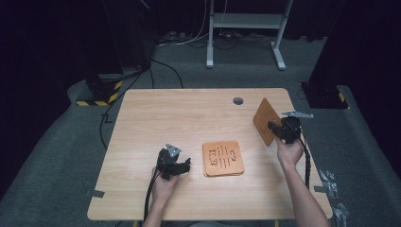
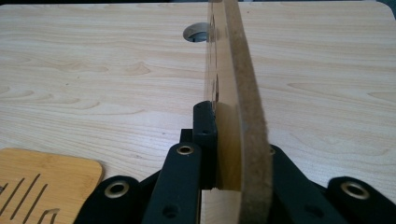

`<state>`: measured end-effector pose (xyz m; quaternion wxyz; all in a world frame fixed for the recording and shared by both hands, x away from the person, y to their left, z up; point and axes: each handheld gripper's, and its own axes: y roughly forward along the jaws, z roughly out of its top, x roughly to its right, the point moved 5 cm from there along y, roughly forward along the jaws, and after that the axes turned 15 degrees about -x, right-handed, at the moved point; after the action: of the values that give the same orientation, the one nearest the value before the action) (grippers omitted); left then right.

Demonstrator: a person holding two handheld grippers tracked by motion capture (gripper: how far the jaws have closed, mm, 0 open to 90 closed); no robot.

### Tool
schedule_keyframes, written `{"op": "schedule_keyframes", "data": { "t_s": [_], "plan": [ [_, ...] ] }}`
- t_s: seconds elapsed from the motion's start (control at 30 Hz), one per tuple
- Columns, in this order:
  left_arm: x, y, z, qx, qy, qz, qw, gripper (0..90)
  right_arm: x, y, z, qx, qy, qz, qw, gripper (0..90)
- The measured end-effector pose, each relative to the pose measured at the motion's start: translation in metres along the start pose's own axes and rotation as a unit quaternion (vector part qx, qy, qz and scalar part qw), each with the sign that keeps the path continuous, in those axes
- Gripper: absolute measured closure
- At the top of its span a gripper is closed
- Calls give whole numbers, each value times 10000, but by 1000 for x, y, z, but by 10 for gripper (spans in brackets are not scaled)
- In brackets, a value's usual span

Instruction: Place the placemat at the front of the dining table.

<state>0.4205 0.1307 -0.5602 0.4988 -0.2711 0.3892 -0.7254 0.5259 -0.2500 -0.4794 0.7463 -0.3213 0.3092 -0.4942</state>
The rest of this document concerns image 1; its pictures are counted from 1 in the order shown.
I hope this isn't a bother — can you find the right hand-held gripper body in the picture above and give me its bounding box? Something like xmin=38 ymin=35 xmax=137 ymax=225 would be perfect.
xmin=277 ymin=110 xmax=315 ymax=145

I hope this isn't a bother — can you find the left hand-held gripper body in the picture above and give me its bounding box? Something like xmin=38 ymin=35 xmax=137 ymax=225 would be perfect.
xmin=156 ymin=143 xmax=183 ymax=181

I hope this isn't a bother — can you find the person's left hand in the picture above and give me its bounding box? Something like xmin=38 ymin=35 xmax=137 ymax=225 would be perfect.
xmin=150 ymin=166 xmax=181 ymax=205

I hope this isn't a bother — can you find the person's right hand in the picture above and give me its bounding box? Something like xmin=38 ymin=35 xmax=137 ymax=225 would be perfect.
xmin=275 ymin=136 xmax=305 ymax=171

